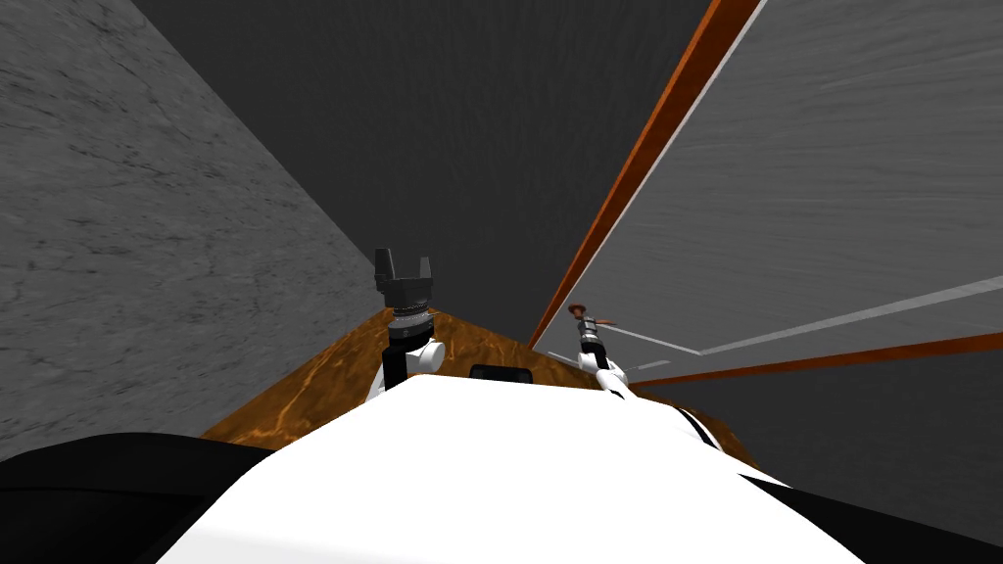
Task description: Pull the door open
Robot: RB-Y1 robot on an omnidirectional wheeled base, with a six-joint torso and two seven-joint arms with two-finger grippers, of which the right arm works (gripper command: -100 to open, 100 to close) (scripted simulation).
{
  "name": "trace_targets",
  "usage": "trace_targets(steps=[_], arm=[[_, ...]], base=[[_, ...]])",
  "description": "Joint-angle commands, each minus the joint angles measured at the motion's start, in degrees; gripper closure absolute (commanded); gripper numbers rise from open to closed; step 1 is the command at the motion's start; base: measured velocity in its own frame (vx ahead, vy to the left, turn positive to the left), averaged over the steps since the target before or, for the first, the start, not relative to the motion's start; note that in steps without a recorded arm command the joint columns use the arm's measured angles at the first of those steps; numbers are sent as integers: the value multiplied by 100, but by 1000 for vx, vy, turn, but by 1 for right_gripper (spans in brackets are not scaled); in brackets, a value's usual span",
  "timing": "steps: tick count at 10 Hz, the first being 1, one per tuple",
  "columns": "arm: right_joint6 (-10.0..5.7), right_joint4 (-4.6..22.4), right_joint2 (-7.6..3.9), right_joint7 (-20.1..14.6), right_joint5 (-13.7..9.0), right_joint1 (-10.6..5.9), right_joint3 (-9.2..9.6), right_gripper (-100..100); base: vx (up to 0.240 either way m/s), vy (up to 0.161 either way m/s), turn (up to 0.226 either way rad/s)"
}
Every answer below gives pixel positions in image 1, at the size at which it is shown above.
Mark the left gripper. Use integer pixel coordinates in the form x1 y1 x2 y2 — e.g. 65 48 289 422
373 247 435 311

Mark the brown door handle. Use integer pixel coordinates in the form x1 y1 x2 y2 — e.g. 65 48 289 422
567 303 618 328

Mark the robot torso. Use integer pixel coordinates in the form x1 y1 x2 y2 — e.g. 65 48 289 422
156 363 867 564

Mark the grey door leaf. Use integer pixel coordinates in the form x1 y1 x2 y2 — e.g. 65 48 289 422
532 0 1003 385

